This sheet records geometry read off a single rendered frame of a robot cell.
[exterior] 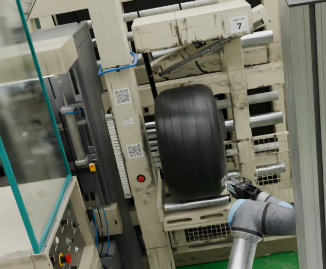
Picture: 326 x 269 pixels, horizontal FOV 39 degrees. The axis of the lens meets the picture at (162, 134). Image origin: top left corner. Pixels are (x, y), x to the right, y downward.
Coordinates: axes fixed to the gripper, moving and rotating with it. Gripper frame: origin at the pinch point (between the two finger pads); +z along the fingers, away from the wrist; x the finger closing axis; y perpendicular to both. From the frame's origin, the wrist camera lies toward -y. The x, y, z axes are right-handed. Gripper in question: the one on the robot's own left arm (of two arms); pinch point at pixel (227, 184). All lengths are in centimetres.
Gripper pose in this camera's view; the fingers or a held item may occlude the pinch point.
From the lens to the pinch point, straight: 221.9
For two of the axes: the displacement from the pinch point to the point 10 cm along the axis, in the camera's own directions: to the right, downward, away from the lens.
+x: -6.8, 6.5, -3.5
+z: -6.5, -3.1, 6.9
